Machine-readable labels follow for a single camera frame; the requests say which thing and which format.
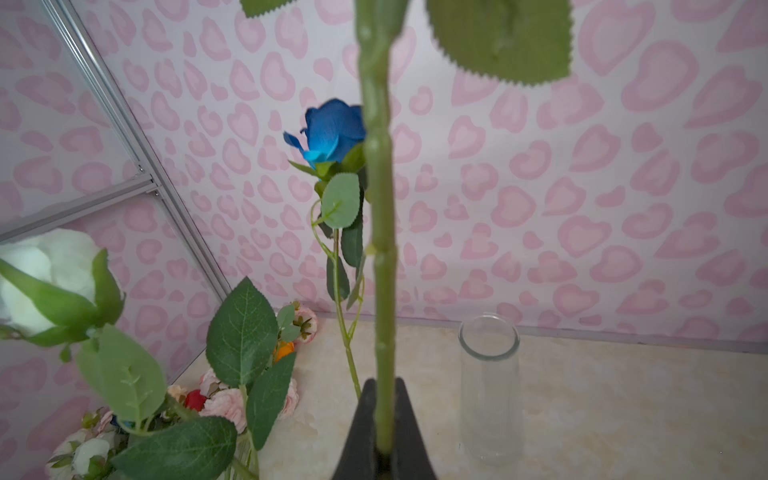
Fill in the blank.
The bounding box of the red rose stem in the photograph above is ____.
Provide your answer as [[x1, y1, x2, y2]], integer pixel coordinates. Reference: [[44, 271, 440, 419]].
[[239, 0, 574, 457]]

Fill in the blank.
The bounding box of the pink rose spray stem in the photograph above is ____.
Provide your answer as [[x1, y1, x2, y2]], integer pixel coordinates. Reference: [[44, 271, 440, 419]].
[[200, 368, 300, 434]]

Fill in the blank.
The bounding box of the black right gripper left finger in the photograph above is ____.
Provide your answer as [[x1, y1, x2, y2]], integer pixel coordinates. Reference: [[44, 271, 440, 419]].
[[331, 378, 378, 480]]

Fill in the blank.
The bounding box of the white rose stem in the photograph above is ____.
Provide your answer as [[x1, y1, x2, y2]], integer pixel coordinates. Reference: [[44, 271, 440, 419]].
[[1, 229, 295, 479]]

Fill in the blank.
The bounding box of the blue rose stem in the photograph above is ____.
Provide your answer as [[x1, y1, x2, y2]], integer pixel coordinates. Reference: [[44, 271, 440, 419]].
[[284, 99, 367, 395]]

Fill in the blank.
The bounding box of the pale pink white flower bunch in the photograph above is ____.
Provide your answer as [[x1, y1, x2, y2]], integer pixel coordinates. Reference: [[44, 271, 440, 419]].
[[45, 408, 123, 480]]

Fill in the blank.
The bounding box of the aluminium frame profile left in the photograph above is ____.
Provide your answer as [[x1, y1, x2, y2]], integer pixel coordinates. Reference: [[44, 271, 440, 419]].
[[1, 1, 230, 298]]

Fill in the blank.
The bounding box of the clear glass vase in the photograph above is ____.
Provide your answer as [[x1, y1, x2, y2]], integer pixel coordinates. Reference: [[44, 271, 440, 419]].
[[458, 313, 524, 466]]

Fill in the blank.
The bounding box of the pink orange mixed flower stem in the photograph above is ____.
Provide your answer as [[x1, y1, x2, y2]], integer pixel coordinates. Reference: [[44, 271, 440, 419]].
[[272, 301, 319, 362]]

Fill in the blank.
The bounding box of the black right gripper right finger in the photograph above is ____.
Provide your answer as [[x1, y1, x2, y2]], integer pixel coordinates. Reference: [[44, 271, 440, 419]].
[[392, 377, 437, 480]]

